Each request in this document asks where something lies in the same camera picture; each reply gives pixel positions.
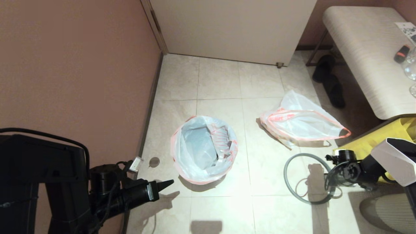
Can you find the white door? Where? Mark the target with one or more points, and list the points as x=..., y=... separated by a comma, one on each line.
x=234, y=29

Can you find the grey ribbed cushion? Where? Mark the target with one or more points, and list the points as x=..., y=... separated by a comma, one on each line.
x=383, y=214

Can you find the small metal door stopper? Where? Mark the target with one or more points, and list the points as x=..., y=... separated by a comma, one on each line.
x=279, y=65

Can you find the black slipper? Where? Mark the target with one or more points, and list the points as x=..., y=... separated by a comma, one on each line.
x=334, y=93
x=321, y=69

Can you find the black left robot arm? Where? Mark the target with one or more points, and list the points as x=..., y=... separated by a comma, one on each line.
x=32, y=162

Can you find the clear glass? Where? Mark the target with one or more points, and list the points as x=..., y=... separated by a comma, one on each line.
x=413, y=91
x=411, y=66

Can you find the white blue printed card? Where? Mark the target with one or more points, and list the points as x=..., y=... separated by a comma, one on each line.
x=408, y=30

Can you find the white door frame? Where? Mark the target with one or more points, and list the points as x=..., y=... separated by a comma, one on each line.
x=154, y=22

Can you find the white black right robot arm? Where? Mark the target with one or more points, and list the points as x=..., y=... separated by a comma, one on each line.
x=396, y=159

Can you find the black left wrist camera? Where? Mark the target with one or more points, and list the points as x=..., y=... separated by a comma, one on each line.
x=152, y=191

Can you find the clear plastic bag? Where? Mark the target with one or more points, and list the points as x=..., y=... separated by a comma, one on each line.
x=299, y=120

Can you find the yellow fabric bag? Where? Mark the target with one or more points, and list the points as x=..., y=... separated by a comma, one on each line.
x=373, y=139

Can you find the beige wood grain bench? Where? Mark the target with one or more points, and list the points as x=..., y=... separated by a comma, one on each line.
x=367, y=55

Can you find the small black red object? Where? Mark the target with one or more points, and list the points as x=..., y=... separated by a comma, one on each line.
x=401, y=54

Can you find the thin metal bench leg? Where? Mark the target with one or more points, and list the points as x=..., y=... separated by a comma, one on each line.
x=317, y=47

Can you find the round grey floor plate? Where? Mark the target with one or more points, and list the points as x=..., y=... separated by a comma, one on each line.
x=154, y=162

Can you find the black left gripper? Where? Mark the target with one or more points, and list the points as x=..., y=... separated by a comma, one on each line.
x=131, y=198

